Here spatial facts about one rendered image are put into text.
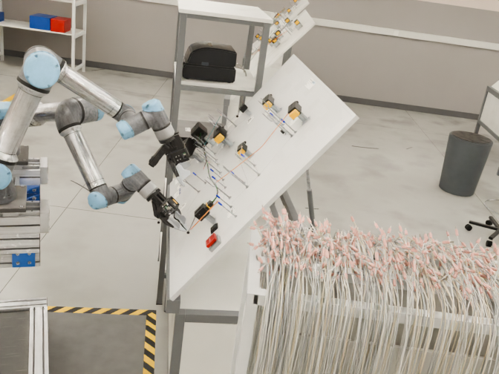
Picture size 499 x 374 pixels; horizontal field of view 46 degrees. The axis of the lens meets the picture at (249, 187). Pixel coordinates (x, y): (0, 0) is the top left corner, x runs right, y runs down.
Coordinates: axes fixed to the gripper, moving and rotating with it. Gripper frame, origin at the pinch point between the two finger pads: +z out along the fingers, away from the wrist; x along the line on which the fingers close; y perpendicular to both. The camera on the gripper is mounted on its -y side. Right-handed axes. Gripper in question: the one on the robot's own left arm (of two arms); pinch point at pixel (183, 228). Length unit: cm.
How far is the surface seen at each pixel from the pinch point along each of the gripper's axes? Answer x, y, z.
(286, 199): 66, -29, 27
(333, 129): 44, 63, 12
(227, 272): 7.9, -18.4, 28.5
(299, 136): 48, 41, 6
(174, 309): -28.0, 1.7, 20.6
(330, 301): -32, 110, 37
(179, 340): -32.8, -7.8, 31.4
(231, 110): 212, -224, -48
